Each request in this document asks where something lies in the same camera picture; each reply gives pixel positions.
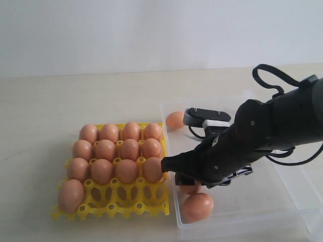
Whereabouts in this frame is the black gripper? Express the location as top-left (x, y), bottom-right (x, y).
top-left (161, 123), bottom-right (272, 188)

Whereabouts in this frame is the brown egg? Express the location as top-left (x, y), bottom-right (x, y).
top-left (67, 158), bottom-right (90, 183)
top-left (95, 139), bottom-right (118, 162)
top-left (181, 193), bottom-right (214, 223)
top-left (116, 159), bottom-right (139, 184)
top-left (91, 159), bottom-right (115, 185)
top-left (166, 111), bottom-right (185, 130)
top-left (142, 138), bottom-right (163, 158)
top-left (123, 122), bottom-right (141, 141)
top-left (144, 123), bottom-right (163, 141)
top-left (180, 183), bottom-right (201, 196)
top-left (142, 157), bottom-right (163, 183)
top-left (120, 139), bottom-right (141, 161)
top-left (72, 140), bottom-right (94, 161)
top-left (100, 124), bottom-right (120, 143)
top-left (79, 124), bottom-right (99, 145)
top-left (57, 179), bottom-right (84, 213)

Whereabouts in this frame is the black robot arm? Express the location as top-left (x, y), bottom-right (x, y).
top-left (161, 75), bottom-right (322, 188)

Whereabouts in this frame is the clear plastic container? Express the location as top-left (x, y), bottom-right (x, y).
top-left (159, 90), bottom-right (323, 242)

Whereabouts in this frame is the yellow plastic egg tray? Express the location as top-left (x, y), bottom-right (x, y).
top-left (51, 123), bottom-right (170, 220)

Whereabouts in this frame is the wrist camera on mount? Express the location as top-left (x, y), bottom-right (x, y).
top-left (183, 107), bottom-right (231, 139)

